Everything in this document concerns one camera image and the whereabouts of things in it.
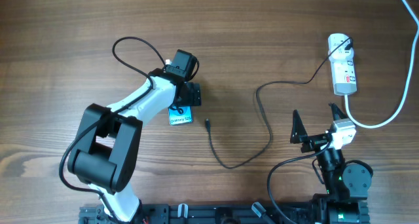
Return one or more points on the Galaxy S25 smartphone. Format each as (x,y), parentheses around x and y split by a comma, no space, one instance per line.
(181,116)

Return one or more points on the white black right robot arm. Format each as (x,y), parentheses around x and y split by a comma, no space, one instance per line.
(346,182)

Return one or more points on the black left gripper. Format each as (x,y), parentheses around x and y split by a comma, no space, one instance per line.
(192,95)

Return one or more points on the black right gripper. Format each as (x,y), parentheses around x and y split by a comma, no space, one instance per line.
(300,135)

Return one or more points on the white power strip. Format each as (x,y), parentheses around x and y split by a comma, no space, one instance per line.
(341,57)

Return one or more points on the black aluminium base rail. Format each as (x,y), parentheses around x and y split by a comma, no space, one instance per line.
(298,212)

